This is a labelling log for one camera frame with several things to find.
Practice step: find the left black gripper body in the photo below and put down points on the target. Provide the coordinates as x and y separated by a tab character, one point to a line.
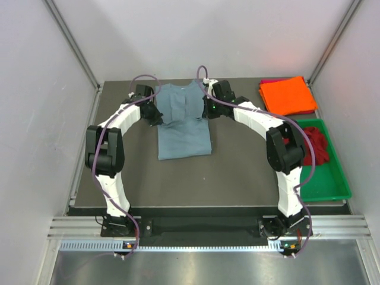
153	115

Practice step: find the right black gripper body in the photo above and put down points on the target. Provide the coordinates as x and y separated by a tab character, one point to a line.
213	108

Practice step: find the grey-blue t-shirt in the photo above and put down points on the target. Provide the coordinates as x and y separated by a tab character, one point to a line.
184	132

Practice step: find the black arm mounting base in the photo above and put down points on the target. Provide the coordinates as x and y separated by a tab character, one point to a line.
203	226

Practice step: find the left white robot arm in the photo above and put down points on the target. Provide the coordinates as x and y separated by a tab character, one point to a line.
105	156

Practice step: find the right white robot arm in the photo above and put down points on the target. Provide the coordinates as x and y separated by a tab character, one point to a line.
272	130

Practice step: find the folded orange t-shirt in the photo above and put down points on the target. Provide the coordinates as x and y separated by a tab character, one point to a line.
286	96

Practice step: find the dark red t-shirt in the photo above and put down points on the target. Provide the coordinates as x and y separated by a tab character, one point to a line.
317	145

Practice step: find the green plastic tray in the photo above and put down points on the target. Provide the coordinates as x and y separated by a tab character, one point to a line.
328	182

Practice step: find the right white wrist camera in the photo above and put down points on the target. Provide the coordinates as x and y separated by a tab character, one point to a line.
209	86

